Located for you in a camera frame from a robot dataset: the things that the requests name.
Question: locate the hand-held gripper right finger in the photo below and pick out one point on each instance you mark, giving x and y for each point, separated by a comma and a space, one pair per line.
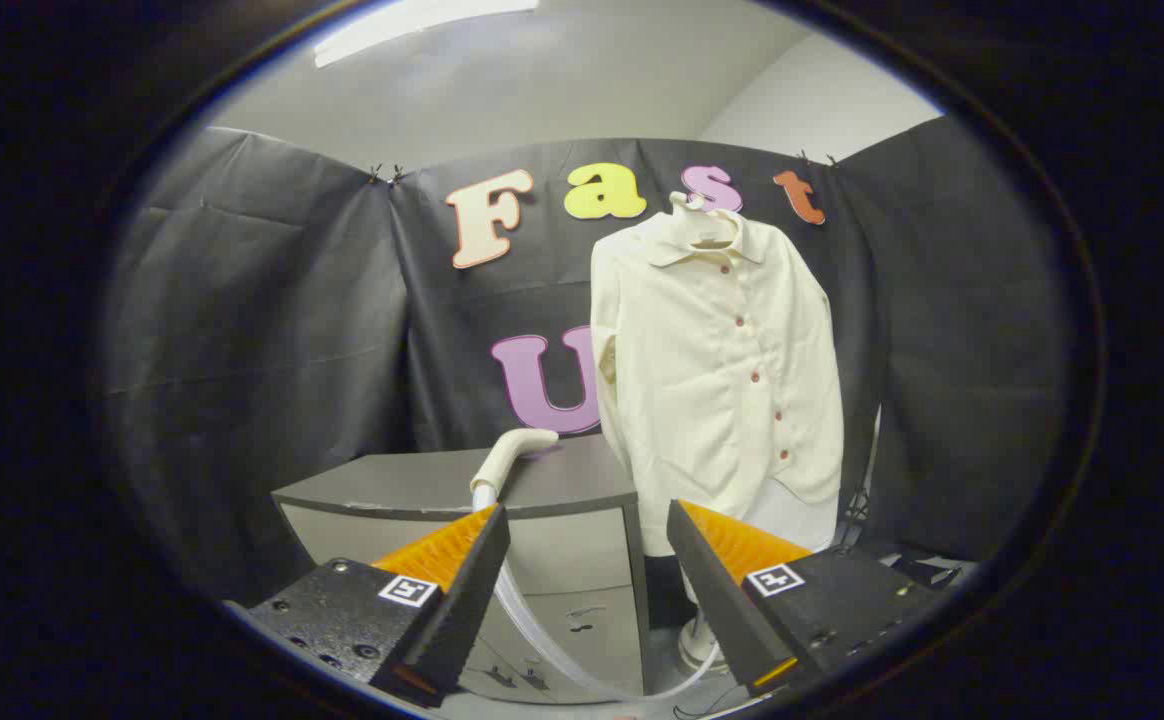
717, 590

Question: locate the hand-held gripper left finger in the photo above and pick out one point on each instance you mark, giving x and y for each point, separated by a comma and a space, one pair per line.
467, 590

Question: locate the cream garment steamer head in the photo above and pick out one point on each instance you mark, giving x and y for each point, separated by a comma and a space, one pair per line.
510, 452

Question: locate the cream button shirt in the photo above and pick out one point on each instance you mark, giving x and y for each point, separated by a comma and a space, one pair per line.
702, 400

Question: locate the white steamer stand base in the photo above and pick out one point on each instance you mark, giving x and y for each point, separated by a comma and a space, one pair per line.
694, 650

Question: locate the white clothes hanger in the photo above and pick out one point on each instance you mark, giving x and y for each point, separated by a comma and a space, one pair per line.
702, 228

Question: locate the grey cabinet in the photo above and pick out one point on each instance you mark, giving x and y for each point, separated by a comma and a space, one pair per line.
582, 550

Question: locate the black box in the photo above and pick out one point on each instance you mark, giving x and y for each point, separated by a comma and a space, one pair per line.
917, 570

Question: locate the black backdrop cloth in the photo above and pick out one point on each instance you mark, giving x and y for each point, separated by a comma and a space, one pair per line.
272, 330

